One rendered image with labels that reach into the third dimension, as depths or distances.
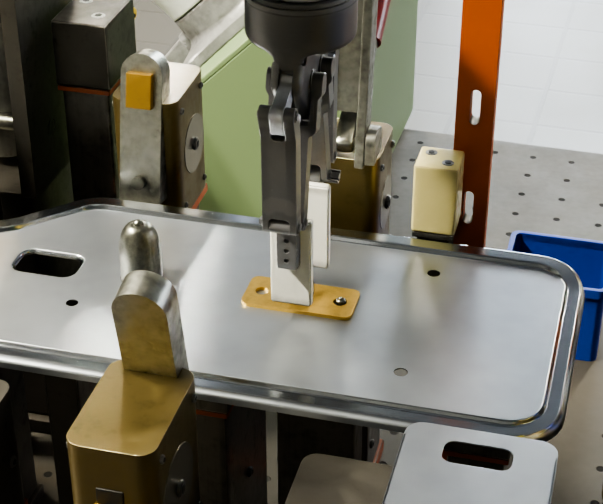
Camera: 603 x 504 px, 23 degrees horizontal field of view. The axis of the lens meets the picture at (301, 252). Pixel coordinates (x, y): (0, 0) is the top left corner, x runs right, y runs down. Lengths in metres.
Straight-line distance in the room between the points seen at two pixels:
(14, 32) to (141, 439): 0.45
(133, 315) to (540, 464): 0.27
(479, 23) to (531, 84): 2.66
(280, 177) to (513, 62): 2.94
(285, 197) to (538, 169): 0.96
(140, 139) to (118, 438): 0.40
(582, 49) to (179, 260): 2.93
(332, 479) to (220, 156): 0.79
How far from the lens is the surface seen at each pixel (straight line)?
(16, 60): 1.24
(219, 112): 1.66
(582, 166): 1.92
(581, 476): 1.41
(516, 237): 1.59
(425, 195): 1.14
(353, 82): 1.15
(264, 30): 0.95
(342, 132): 1.17
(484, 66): 1.13
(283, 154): 0.95
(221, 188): 1.71
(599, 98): 3.73
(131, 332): 0.92
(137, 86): 1.21
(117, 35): 1.27
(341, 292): 1.09
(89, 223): 1.19
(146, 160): 1.23
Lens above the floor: 1.61
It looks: 32 degrees down
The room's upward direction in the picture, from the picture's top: straight up
